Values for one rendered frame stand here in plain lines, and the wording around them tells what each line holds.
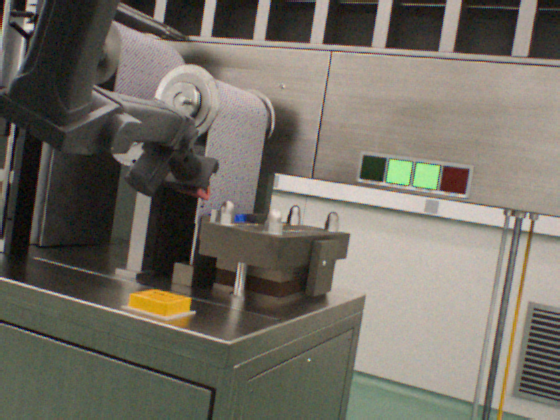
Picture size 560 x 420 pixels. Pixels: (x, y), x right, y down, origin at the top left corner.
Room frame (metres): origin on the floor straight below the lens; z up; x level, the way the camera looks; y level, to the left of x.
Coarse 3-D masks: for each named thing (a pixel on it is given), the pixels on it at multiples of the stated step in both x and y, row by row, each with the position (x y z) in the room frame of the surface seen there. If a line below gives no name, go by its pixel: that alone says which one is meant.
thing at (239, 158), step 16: (208, 144) 1.25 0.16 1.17; (224, 144) 1.31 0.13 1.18; (240, 144) 1.37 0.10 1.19; (256, 144) 1.43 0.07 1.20; (224, 160) 1.31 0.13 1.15; (240, 160) 1.38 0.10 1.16; (256, 160) 1.45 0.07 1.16; (224, 176) 1.32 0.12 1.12; (240, 176) 1.39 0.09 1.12; (256, 176) 1.46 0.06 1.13; (224, 192) 1.33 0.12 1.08; (240, 192) 1.40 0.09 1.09; (208, 208) 1.28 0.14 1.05; (240, 208) 1.41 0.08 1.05
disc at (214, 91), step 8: (176, 72) 1.28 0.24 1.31; (184, 72) 1.28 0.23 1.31; (192, 72) 1.27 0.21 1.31; (200, 72) 1.26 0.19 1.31; (168, 80) 1.29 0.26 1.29; (208, 80) 1.25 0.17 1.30; (160, 88) 1.30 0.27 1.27; (216, 88) 1.25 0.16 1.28; (160, 96) 1.30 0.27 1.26; (216, 96) 1.24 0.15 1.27; (216, 104) 1.24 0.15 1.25; (216, 112) 1.24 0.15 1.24; (208, 120) 1.25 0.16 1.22; (200, 128) 1.25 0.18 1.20
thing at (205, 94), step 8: (176, 80) 1.28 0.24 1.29; (184, 80) 1.27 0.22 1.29; (192, 80) 1.26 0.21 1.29; (200, 80) 1.26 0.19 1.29; (200, 88) 1.25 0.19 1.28; (208, 88) 1.25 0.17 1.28; (208, 96) 1.25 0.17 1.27; (208, 104) 1.24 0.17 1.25; (200, 112) 1.25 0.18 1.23; (208, 112) 1.25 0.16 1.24; (200, 120) 1.25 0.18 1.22; (208, 128) 1.29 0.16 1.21
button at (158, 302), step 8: (136, 296) 0.97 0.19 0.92; (144, 296) 0.97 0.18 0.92; (152, 296) 0.98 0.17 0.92; (160, 296) 0.99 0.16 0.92; (168, 296) 1.00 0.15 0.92; (176, 296) 1.01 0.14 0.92; (184, 296) 1.01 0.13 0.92; (128, 304) 0.98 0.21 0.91; (136, 304) 0.97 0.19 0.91; (144, 304) 0.97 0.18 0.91; (152, 304) 0.96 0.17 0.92; (160, 304) 0.96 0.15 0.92; (168, 304) 0.95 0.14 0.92; (176, 304) 0.97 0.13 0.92; (184, 304) 1.00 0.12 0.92; (152, 312) 0.96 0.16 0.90; (160, 312) 0.95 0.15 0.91; (168, 312) 0.96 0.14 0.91; (176, 312) 0.98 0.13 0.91; (184, 312) 1.00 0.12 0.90
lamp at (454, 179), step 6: (444, 168) 1.38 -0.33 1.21; (450, 168) 1.38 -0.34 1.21; (456, 168) 1.37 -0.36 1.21; (444, 174) 1.38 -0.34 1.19; (450, 174) 1.38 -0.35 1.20; (456, 174) 1.37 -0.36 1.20; (462, 174) 1.37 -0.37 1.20; (444, 180) 1.38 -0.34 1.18; (450, 180) 1.38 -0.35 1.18; (456, 180) 1.37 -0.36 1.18; (462, 180) 1.37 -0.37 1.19; (444, 186) 1.38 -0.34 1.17; (450, 186) 1.37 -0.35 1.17; (456, 186) 1.37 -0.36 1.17; (462, 186) 1.36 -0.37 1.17; (462, 192) 1.36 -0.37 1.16
